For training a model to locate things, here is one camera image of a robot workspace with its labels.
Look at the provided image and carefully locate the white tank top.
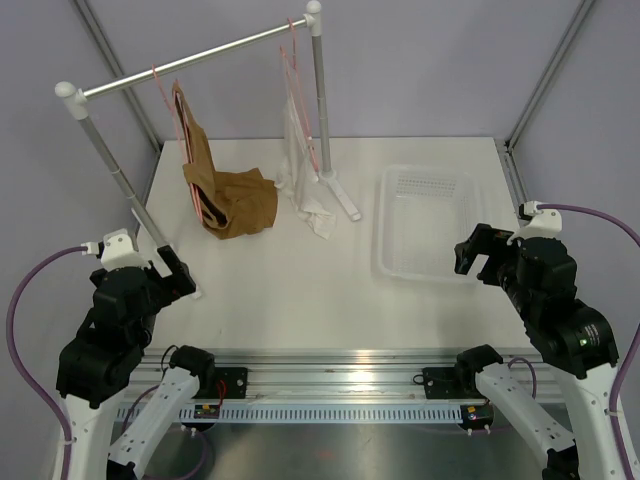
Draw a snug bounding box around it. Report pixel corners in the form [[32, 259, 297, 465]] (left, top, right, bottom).
[[275, 94, 336, 240]]

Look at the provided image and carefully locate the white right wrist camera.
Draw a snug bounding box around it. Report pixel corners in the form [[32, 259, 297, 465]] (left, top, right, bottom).
[[507, 201, 562, 245]]

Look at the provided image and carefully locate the brown tank top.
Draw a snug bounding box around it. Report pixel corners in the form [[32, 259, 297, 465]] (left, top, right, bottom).
[[172, 82, 278, 240]]

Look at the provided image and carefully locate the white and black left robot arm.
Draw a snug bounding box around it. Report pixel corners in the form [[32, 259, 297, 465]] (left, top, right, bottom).
[[55, 246, 216, 479]]

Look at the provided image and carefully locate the pink wire hanger with white top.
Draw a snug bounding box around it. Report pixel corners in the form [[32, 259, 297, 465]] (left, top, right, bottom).
[[280, 18, 319, 174]]

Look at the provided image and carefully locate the clear plastic basket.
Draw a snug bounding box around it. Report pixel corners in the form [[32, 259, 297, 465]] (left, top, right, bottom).
[[376, 165, 486, 284]]

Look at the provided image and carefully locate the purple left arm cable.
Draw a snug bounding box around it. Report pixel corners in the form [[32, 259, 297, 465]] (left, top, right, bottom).
[[5, 244, 86, 480]]

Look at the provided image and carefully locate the aluminium mounting rail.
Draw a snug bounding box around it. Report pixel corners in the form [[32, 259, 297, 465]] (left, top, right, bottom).
[[119, 347, 556, 404]]

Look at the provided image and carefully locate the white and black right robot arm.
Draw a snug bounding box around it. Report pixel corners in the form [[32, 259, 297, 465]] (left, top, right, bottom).
[[453, 224, 633, 479]]

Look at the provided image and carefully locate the silver white clothes rack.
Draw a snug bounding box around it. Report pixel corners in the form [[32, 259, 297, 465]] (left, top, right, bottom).
[[55, 1, 362, 250]]

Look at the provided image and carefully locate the white slotted cable duct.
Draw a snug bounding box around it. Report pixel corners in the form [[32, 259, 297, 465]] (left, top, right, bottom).
[[113, 403, 464, 424]]

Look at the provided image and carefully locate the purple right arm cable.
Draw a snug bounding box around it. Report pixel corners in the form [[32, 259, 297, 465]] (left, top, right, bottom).
[[554, 203, 640, 480]]

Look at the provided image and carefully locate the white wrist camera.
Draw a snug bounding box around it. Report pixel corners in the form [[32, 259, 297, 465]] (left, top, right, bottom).
[[507, 201, 562, 245], [81, 229, 150, 272]]

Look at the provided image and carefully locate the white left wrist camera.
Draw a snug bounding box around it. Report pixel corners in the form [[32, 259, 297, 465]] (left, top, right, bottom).
[[81, 229, 150, 272]]

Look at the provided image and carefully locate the purple floor cable loop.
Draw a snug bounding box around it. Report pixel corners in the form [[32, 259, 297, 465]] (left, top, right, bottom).
[[134, 424, 214, 480]]

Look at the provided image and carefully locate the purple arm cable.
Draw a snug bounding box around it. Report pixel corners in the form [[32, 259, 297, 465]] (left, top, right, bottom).
[[5, 244, 86, 480], [554, 203, 640, 480]]

